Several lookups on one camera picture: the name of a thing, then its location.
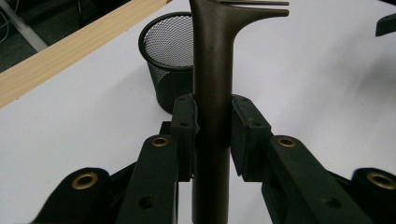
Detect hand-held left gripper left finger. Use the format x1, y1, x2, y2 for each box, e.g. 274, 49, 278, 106
170, 92, 201, 183

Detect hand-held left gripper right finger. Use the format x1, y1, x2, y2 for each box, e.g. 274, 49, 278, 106
230, 94, 276, 183

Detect brown comb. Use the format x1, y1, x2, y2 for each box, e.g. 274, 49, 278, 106
189, 0, 290, 224

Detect grey cables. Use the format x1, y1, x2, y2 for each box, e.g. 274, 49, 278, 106
0, 0, 21, 43

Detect black mesh pen holder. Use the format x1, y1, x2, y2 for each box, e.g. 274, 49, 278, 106
137, 11, 195, 116

